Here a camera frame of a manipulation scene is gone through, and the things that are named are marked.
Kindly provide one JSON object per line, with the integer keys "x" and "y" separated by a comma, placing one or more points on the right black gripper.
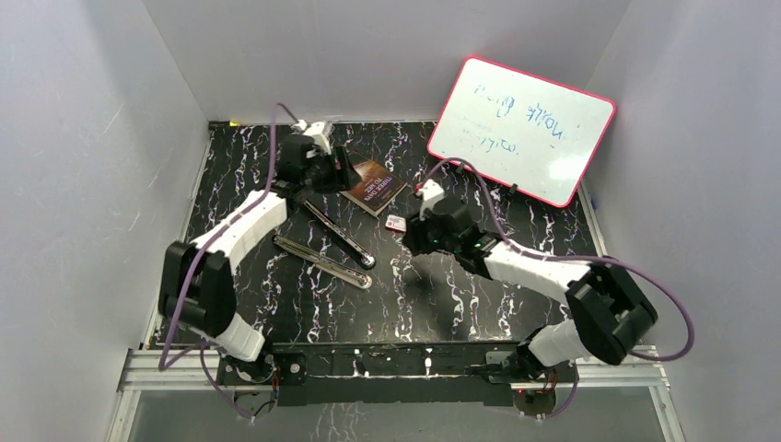
{"x": 415, "y": 227}

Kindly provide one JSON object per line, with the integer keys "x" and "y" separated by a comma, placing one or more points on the dark paperback book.
{"x": 377, "y": 188}

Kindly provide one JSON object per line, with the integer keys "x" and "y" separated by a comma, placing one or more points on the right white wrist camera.
{"x": 429, "y": 193}

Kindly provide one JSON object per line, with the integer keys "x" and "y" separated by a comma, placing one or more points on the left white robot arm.
{"x": 197, "y": 289}

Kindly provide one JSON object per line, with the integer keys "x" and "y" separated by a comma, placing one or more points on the beige stapler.
{"x": 324, "y": 263}

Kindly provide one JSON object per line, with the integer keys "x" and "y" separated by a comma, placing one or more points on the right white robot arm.
{"x": 609, "y": 313}

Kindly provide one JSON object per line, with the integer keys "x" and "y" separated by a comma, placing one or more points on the pink framed whiteboard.
{"x": 523, "y": 131}

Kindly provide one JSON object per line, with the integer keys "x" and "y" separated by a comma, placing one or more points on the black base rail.
{"x": 317, "y": 373}

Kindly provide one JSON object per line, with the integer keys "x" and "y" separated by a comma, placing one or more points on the black stapler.
{"x": 361, "y": 255}

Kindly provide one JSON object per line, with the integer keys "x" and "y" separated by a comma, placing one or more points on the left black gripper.
{"x": 343, "y": 179}

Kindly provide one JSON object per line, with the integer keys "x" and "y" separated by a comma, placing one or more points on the red white staple box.
{"x": 396, "y": 224}

